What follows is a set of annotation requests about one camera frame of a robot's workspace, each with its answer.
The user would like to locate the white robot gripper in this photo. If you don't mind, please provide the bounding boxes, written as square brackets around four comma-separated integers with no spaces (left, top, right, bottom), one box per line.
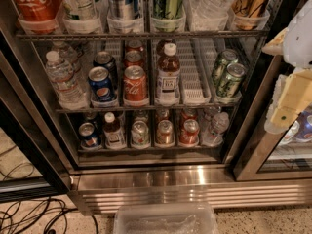
[262,0,312,128]

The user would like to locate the red coke can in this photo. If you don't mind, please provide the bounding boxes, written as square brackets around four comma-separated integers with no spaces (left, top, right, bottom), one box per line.
[126,40,144,52]
[123,65,147,101]
[124,51,144,67]

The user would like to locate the front green can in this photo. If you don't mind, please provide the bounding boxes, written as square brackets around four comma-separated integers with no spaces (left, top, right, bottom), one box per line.
[216,63,246,98]

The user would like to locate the rear green can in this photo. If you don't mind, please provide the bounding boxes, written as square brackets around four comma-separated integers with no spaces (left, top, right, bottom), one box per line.
[212,49,239,86]

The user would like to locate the top shelf orange bottle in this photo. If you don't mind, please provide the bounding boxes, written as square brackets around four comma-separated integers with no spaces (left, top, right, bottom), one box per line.
[232,0,269,18]

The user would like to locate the bottom shelf water bottle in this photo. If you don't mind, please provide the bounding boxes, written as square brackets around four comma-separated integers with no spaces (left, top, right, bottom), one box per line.
[203,112,229,147]

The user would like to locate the right glass fridge door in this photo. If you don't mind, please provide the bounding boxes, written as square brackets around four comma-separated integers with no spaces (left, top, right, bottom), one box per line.
[232,55,312,181]

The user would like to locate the empty white shelf tray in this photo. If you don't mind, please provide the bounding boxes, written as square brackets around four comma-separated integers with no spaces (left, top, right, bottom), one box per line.
[177,40,212,106]

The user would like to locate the bottom shelf red can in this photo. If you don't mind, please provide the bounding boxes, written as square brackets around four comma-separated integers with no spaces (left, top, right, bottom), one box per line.
[179,119,199,144]

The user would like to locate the bottom shelf brown can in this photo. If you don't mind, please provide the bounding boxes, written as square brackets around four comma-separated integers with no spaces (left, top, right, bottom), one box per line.
[156,120,174,145]

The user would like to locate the top shelf green bottle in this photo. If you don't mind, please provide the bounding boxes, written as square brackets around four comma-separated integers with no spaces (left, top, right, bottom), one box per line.
[153,0,183,20]

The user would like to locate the bottom shelf silver green can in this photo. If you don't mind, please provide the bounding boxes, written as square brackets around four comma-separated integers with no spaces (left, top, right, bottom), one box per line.
[131,121,149,146]

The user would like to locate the top shelf blue silver can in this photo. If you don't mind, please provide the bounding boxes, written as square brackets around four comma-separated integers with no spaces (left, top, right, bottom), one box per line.
[108,0,140,20]

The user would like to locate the rear blue pepsi can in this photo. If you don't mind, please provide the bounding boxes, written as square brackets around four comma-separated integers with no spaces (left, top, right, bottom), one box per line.
[93,51,118,89]

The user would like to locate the blue pepsi can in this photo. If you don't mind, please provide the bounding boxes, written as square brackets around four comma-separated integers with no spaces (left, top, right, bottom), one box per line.
[88,66,115,102]
[93,51,118,89]

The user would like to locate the bottom shelf tea bottle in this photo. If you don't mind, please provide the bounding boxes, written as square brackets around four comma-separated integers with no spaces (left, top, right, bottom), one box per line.
[103,112,125,148]

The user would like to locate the front blue pepsi can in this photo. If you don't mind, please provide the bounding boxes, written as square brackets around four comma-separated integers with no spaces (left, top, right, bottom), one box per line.
[88,66,115,102]

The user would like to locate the bottom shelf pepsi can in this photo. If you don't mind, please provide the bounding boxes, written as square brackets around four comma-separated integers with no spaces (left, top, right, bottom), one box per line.
[79,122,101,147]

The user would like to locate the top shelf sprite bottle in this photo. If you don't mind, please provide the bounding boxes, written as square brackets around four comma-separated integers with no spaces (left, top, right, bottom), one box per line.
[62,0,97,20]

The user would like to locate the front brown tea bottle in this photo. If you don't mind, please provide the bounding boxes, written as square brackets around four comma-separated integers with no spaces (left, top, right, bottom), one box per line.
[156,43,180,104]

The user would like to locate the brown tea bottle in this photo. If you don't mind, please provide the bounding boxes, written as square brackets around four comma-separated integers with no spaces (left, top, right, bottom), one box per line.
[156,43,180,104]
[156,39,176,56]

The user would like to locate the rear brown tea bottle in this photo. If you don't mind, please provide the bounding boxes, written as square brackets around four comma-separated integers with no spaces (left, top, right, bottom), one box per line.
[156,39,176,56]

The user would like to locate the clear plastic bin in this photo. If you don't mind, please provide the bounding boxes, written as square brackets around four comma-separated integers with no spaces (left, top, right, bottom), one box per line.
[113,203,219,234]

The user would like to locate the front clear water bottle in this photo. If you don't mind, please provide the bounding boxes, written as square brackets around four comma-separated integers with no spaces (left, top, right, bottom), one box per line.
[46,51,88,110]

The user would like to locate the clear water bottle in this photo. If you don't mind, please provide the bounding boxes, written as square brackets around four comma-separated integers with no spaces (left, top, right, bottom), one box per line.
[52,41,84,82]
[46,51,88,110]

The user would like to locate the rear clear water bottle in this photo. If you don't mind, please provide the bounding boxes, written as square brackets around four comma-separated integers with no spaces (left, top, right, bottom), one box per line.
[52,41,84,82]

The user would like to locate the large coca-cola bottle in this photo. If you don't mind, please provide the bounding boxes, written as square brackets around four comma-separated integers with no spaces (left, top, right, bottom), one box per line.
[13,0,61,34]

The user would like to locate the black floor cables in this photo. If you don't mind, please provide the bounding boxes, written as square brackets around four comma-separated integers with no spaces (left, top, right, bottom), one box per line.
[0,144,100,234]

